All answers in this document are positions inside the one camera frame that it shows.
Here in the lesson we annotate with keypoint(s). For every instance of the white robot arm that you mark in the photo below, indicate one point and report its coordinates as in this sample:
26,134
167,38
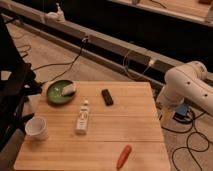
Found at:
187,81

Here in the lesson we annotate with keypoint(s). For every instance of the black rectangular remote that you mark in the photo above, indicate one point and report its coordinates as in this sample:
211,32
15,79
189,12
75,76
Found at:
107,97

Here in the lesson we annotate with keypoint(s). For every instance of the white cloth on plate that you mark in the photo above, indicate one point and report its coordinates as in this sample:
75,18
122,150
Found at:
69,89

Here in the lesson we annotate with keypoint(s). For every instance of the white plastic bottle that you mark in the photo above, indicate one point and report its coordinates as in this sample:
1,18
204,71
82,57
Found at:
82,119

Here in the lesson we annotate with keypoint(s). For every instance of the green plate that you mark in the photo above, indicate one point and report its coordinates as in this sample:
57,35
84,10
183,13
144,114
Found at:
54,92

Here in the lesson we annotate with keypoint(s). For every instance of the orange carrot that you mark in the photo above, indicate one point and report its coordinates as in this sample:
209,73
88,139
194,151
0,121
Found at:
123,156

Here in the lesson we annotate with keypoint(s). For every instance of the white paper cup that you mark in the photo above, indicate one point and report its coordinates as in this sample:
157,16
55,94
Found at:
36,128

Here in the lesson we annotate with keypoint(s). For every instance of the black chair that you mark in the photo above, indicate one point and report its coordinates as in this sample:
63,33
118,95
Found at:
17,81

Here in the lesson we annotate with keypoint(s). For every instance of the long grey rail beam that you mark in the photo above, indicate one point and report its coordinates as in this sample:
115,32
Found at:
155,42

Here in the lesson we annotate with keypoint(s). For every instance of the white object on rail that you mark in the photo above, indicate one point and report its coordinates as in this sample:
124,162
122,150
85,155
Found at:
58,15

